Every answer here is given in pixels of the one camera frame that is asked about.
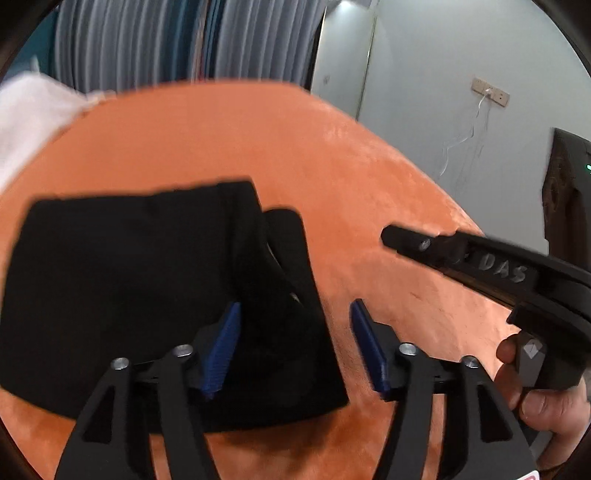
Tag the blue curtain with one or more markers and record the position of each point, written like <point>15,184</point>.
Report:
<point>214,37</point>

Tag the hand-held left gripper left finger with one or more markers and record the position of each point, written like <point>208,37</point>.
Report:
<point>224,341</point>

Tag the person's right hand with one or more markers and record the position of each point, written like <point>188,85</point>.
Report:
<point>554,410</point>

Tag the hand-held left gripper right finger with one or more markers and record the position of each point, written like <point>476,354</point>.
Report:
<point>369,341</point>

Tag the black pants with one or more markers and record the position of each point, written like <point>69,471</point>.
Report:
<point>138,300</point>

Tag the dark brown object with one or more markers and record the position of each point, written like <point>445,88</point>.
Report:
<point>568,194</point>

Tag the orange plush blanket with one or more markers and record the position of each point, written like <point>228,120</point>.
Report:
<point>369,184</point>

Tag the grey sheer curtain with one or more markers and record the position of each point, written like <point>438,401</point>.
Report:
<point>268,39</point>
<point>124,41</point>

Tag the standing mirror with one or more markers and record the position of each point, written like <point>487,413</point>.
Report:
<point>344,60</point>

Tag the white bed sheet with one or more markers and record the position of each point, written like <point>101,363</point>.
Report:
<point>32,115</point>

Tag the wall socket plate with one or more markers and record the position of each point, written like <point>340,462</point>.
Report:
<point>490,91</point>

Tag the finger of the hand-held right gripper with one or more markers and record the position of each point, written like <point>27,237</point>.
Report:
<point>415,244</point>

